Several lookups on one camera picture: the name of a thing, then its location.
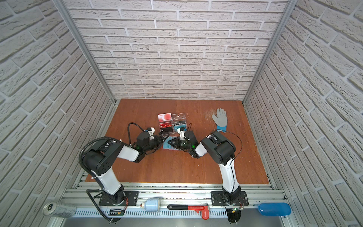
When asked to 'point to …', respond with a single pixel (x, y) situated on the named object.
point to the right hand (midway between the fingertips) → (167, 142)
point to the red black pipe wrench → (204, 210)
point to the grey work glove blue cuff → (220, 120)
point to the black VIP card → (167, 129)
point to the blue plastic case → (274, 209)
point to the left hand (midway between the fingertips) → (168, 136)
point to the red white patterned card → (165, 117)
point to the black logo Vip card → (180, 123)
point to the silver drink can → (59, 210)
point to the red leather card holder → (162, 145)
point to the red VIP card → (165, 124)
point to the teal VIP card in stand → (176, 127)
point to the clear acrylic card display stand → (176, 117)
